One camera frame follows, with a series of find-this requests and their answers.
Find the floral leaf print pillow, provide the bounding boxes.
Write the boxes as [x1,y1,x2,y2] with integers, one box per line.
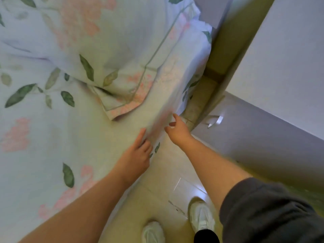
[0,0,203,121]

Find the person's white left shoe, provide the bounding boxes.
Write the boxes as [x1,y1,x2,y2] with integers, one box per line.
[141,221,165,243]

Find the person's right hand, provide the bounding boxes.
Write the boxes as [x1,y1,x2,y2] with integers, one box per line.
[164,113,195,150]

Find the floral leaf print bed sheet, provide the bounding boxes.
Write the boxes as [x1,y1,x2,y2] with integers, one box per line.
[0,0,213,243]

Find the person's left hand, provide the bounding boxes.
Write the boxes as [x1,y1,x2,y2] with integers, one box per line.
[111,128,154,188]

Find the dark grey right sleeve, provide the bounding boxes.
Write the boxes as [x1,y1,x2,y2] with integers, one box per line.
[219,177,324,243]

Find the person's right forearm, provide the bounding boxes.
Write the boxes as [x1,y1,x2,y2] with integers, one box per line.
[182,138,253,210]

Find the person's left forearm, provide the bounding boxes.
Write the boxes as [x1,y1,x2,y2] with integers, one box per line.
[19,172,127,243]

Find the person's white right shoe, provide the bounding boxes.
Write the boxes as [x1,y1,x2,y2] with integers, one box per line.
[188,201,216,233]

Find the person's white shoe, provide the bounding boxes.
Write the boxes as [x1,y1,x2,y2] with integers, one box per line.
[188,201,216,233]
[141,221,165,243]

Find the grey nightstand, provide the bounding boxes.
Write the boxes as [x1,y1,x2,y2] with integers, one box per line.
[182,0,324,195]

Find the person's black trousers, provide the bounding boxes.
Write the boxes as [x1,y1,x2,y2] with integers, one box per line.
[193,229,221,243]

